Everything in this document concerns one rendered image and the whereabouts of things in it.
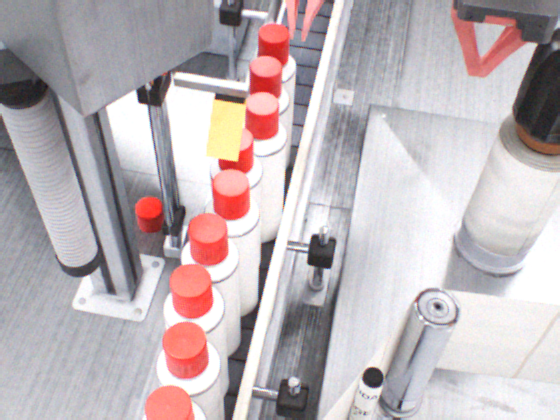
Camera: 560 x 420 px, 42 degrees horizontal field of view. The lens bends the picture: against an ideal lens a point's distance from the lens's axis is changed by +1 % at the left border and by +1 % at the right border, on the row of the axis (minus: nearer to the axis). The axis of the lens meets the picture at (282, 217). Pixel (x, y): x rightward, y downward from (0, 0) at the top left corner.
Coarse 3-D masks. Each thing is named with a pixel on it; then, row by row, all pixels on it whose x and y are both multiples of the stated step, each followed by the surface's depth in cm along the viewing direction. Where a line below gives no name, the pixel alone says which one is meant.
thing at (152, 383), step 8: (272, 0) 97; (280, 0) 98; (272, 8) 96; (272, 16) 95; (256, 48) 92; (248, 72) 89; (248, 80) 88; (208, 200) 77; (160, 344) 67; (160, 352) 66; (152, 368) 65; (152, 376) 65; (152, 384) 64; (144, 392) 64; (144, 400) 63; (136, 416) 62
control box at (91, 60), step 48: (0, 0) 38; (48, 0) 33; (96, 0) 34; (144, 0) 37; (192, 0) 39; (48, 48) 36; (96, 48) 36; (144, 48) 39; (192, 48) 42; (96, 96) 38
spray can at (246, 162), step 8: (248, 136) 66; (248, 144) 65; (240, 152) 65; (248, 152) 66; (216, 160) 69; (224, 160) 66; (240, 160) 66; (248, 160) 66; (256, 160) 70; (216, 168) 69; (224, 168) 67; (232, 168) 67; (240, 168) 67; (248, 168) 67; (256, 168) 69; (248, 176) 68; (256, 176) 68; (256, 184) 68; (256, 192) 70; (256, 200) 71
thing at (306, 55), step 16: (304, 0) 111; (304, 16) 108; (320, 16) 109; (320, 32) 107; (304, 48) 104; (320, 48) 104; (304, 64) 102; (304, 80) 100; (304, 96) 98; (304, 112) 97; (288, 176) 90; (240, 352) 75; (240, 368) 74; (224, 400) 72
